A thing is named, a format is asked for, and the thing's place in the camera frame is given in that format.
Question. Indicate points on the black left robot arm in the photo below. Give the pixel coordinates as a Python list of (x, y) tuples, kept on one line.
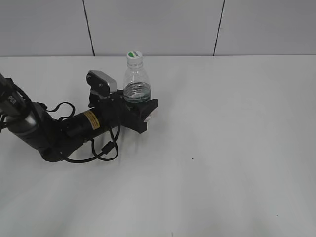
[(57, 139)]

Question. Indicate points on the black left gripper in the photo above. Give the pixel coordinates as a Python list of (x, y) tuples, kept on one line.
[(116, 111)]

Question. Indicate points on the clear Cestbon water bottle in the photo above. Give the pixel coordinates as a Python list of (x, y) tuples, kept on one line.
[(136, 83)]

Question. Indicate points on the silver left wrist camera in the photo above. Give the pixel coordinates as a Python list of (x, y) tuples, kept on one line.
[(101, 83)]

